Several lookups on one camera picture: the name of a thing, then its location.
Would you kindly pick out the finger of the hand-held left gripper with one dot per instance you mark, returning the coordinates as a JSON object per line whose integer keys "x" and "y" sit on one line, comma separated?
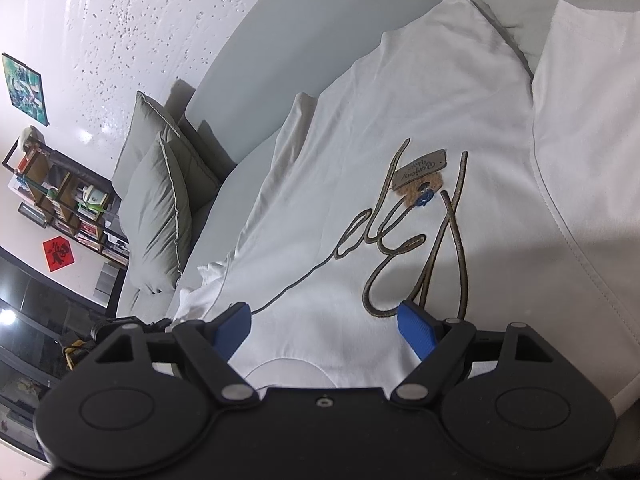
{"x": 107, "y": 327}

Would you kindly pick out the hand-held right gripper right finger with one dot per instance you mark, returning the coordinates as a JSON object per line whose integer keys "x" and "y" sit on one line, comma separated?
{"x": 417, "y": 330}

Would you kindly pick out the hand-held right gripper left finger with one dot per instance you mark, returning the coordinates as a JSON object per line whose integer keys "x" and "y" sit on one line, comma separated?
{"x": 231, "y": 330}

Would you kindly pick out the white t-shirt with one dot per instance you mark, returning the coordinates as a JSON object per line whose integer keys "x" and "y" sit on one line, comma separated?
{"x": 400, "y": 110}

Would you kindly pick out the grey box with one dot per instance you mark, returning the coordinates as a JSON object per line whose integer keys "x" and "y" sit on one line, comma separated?
{"x": 107, "y": 285}

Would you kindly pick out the dark glass cabinet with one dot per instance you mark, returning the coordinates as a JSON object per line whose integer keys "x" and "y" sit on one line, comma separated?
{"x": 30, "y": 320}

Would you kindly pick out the small grey piped pillow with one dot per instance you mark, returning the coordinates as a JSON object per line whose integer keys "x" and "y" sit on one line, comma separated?
{"x": 155, "y": 210}

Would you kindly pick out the large grey piped pillow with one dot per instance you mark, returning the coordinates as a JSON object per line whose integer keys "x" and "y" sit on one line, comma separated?
{"x": 141, "y": 130}

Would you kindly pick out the grey fabric sofa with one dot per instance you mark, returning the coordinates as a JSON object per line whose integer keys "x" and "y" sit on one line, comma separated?
{"x": 240, "y": 50}

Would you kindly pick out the red paper wall decoration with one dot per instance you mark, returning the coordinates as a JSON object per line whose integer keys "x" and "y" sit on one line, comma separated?
{"x": 59, "y": 255}

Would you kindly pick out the green wall painting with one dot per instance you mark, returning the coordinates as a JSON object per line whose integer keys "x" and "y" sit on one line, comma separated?
{"x": 22, "y": 87}

